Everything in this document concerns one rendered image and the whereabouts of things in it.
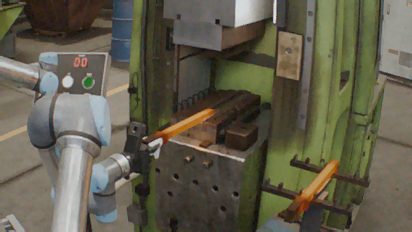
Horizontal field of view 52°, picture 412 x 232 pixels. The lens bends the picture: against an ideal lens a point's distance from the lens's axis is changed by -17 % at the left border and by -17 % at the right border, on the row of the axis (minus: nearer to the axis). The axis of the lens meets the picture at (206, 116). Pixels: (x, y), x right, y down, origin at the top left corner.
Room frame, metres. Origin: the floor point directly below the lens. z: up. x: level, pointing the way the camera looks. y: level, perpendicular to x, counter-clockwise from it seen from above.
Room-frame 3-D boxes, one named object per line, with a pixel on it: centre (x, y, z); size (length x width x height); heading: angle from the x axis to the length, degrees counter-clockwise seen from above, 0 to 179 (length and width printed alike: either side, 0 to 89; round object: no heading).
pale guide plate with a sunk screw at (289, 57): (1.71, -0.29, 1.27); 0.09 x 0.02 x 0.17; 62
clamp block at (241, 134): (1.71, -0.14, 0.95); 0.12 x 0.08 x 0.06; 152
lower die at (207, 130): (1.93, -0.05, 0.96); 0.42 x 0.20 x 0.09; 152
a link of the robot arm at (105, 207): (1.22, 0.31, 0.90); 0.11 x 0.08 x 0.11; 89
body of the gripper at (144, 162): (1.36, 0.22, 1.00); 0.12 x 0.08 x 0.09; 152
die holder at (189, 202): (1.91, -0.10, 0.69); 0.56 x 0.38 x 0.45; 152
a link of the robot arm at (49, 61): (1.54, 0.57, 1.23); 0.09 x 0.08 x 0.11; 141
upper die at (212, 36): (1.93, -0.05, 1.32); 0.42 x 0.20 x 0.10; 152
